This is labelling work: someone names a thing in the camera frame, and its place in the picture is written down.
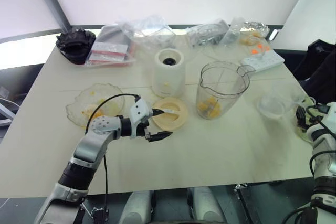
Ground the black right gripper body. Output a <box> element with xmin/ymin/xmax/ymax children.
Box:
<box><xmin>296</xmin><ymin>105</ymin><xmax>312</xmax><ymax>131</ymax></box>

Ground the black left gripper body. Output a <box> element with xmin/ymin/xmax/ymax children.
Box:
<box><xmin>136</xmin><ymin>115</ymin><xmax>154</xmax><ymax>141</ymax></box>

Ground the cream blender jar lid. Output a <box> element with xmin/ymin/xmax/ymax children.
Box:
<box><xmin>152</xmin><ymin>97</ymin><xmax>189</xmax><ymax>131</ymax></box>

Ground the white blender base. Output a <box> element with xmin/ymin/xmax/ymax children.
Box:
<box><xmin>151</xmin><ymin>48</ymin><xmax>186</xmax><ymax>99</ymax></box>

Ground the orange segments pile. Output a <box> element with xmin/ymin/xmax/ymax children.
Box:
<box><xmin>198</xmin><ymin>97</ymin><xmax>222</xmax><ymax>119</ymax></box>

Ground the clear blender jar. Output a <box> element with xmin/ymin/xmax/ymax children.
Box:
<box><xmin>196</xmin><ymin>61</ymin><xmax>256</xmax><ymax>121</ymax></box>

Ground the yellowish glass plate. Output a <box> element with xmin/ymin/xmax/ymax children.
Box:
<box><xmin>293</xmin><ymin>96</ymin><xmax>317</xmax><ymax>144</ymax></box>

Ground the clear plastic measuring cup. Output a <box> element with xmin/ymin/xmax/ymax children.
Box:
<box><xmin>258</xmin><ymin>87</ymin><xmax>307</xmax><ymax>120</ymax></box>

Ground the clear leaf-shaped glass plate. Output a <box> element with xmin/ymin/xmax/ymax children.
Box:
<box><xmin>65</xmin><ymin>82</ymin><xmax>127</xmax><ymax>129</ymax></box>

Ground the white power strip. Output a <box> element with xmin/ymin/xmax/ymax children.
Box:
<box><xmin>240</xmin><ymin>50</ymin><xmax>286</xmax><ymax>73</ymax></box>

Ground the grey rounded robot leg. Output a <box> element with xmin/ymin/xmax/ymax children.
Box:
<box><xmin>122</xmin><ymin>189</ymin><xmax>156</xmax><ymax>224</ymax></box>
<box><xmin>187</xmin><ymin>186</ymin><xmax>227</xmax><ymax>224</ymax></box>

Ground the red-striped zip plastic bag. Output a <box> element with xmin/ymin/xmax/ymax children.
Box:
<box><xmin>84</xmin><ymin>25</ymin><xmax>137</xmax><ymax>68</ymax></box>

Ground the clear crumpled plastic bag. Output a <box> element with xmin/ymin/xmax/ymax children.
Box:
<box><xmin>116</xmin><ymin>15</ymin><xmax>177</xmax><ymax>52</ymax></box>

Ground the plastic bag with orange pieces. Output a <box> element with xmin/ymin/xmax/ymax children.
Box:
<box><xmin>237</xmin><ymin>31</ymin><xmax>272</xmax><ymax>57</ymax></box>

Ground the plastic bag with dark parts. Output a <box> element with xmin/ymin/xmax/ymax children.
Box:
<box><xmin>185</xmin><ymin>19</ymin><xmax>232</xmax><ymax>48</ymax></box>

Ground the dark metal box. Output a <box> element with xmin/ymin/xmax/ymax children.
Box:
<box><xmin>233</xmin><ymin>181</ymin><xmax>313</xmax><ymax>224</ymax></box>

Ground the bag with orange fruit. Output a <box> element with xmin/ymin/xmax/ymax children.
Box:
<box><xmin>242</xmin><ymin>21</ymin><xmax>271</xmax><ymax>39</ymax></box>

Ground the black crumpled bag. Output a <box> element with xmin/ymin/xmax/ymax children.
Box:
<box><xmin>56</xmin><ymin>28</ymin><xmax>97</xmax><ymax>66</ymax></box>

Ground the clear plastic tube cup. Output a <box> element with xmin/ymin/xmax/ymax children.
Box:
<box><xmin>219</xmin><ymin>17</ymin><xmax>246</xmax><ymax>49</ymax></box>

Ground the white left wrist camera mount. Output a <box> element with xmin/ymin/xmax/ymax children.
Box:
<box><xmin>129</xmin><ymin>99</ymin><xmax>154</xmax><ymax>138</ymax></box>

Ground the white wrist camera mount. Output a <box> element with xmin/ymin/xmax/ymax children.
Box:
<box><xmin>318</xmin><ymin>102</ymin><xmax>336</xmax><ymax>125</ymax></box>
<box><xmin>129</xmin><ymin>99</ymin><xmax>154</xmax><ymax>138</ymax></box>

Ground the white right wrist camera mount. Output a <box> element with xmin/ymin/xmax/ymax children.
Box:
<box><xmin>318</xmin><ymin>102</ymin><xmax>336</xmax><ymax>125</ymax></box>

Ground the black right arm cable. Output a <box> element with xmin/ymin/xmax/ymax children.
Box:
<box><xmin>282</xmin><ymin>104</ymin><xmax>332</xmax><ymax>224</ymax></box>

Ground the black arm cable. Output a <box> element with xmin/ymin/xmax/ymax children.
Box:
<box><xmin>85</xmin><ymin>93</ymin><xmax>141</xmax><ymax>212</ymax></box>
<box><xmin>282</xmin><ymin>104</ymin><xmax>332</xmax><ymax>224</ymax></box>

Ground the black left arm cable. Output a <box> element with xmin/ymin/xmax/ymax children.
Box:
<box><xmin>85</xmin><ymin>93</ymin><xmax>141</xmax><ymax>212</ymax></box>

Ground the small black cable connector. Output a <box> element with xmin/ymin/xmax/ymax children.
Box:
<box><xmin>88</xmin><ymin>206</ymin><xmax>110</xmax><ymax>222</ymax></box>

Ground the grey white floor frame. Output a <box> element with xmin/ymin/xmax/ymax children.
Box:
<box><xmin>0</xmin><ymin>86</ymin><xmax>20</xmax><ymax>128</ymax></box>

